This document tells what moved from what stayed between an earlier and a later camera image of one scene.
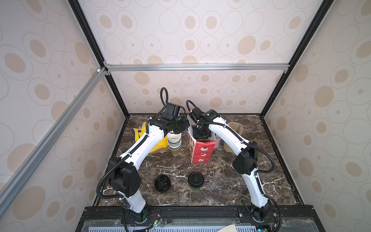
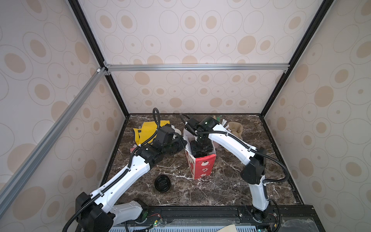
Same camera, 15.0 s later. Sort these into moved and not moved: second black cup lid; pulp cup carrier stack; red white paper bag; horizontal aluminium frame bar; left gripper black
Moved: red white paper bag; left gripper black
Not moved: second black cup lid; horizontal aluminium frame bar; pulp cup carrier stack
